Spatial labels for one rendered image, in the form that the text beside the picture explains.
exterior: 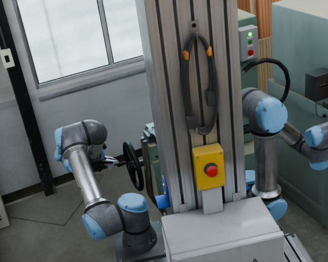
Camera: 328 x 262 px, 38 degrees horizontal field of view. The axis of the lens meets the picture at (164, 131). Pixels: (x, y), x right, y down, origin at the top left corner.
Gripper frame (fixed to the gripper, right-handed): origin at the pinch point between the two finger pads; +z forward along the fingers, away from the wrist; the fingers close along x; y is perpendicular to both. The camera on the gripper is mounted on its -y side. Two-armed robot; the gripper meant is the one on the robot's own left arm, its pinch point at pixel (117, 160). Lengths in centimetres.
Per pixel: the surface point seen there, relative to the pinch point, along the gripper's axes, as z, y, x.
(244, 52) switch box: 32, -83, 29
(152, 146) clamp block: 6.0, -21.5, 22.2
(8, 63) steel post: -55, -11, -107
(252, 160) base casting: 62, -29, 34
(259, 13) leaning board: 125, -104, -109
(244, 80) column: 43, -69, 23
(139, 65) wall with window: 47, -32, -124
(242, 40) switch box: 28, -88, 29
